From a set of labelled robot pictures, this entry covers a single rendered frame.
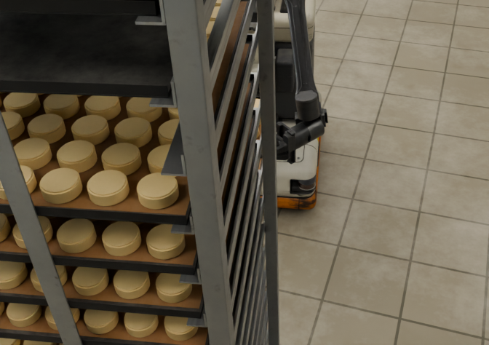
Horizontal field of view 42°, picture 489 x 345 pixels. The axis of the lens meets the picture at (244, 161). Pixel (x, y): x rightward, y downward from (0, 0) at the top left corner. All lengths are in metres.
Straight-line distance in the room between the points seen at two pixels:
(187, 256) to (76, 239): 0.15
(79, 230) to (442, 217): 2.25
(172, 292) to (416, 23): 3.68
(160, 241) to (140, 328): 0.19
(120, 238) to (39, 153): 0.15
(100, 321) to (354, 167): 2.28
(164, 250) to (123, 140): 0.16
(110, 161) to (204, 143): 0.21
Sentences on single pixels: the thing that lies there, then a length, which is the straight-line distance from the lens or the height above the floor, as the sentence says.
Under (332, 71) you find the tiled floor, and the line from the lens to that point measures 3.85.
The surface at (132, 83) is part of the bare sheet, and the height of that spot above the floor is 1.67.
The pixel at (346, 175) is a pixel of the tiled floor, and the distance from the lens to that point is 3.10.
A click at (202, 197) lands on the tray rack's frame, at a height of 1.55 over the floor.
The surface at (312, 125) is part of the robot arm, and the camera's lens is 1.67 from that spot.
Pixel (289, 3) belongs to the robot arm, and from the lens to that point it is 1.77.
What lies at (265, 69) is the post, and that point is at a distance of 1.32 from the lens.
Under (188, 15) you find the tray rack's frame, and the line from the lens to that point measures 0.58.
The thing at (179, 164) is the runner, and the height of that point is 1.58.
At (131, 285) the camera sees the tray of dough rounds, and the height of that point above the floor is 1.33.
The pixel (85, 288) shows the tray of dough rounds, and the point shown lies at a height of 1.33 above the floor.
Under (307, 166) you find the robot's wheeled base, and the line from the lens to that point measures 2.71.
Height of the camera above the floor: 2.03
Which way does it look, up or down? 40 degrees down
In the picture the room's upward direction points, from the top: 3 degrees counter-clockwise
